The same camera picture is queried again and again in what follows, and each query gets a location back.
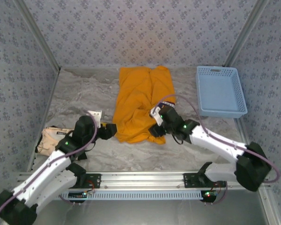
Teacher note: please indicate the aluminium mounting rail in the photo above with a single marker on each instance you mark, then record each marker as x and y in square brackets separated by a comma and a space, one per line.
[140, 179]

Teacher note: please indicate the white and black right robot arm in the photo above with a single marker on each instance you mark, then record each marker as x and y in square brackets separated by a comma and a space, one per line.
[215, 140]

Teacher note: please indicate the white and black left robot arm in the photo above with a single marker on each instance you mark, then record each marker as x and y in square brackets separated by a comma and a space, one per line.
[44, 168]

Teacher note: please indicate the beige printed folded cloth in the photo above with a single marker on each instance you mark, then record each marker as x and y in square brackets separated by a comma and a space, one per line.
[82, 155]

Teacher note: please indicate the aluminium frame post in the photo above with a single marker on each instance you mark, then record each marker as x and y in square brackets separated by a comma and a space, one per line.
[37, 35]
[246, 35]

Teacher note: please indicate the orange t-shirt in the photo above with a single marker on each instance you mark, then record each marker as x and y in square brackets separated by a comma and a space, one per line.
[135, 93]

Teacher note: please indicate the beige printed t-shirt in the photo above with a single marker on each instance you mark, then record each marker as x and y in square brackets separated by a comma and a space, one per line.
[49, 140]

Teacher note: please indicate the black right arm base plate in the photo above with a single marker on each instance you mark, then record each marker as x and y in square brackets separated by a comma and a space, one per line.
[189, 181]

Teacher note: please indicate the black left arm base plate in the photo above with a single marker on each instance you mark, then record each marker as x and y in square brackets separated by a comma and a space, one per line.
[96, 181]

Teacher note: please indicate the light blue plastic basket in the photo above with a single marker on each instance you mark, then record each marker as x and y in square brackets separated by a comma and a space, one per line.
[220, 93]

